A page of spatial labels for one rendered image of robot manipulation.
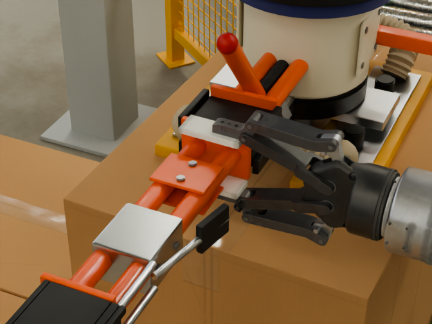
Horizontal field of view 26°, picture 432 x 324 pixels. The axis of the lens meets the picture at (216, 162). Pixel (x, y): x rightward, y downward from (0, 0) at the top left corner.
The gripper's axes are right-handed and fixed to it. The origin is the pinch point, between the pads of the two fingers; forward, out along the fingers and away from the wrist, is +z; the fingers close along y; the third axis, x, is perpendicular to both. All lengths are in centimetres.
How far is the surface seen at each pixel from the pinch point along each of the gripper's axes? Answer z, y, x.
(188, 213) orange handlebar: -2.7, -0.7, -10.7
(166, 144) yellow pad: 12.9, 11.1, 14.2
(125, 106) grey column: 93, 98, 139
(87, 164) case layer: 53, 53, 55
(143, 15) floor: 128, 108, 214
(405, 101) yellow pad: -12.9, 10.2, 36.9
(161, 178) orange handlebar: 1.9, -1.4, -7.5
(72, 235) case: 19.3, 18.6, 0.5
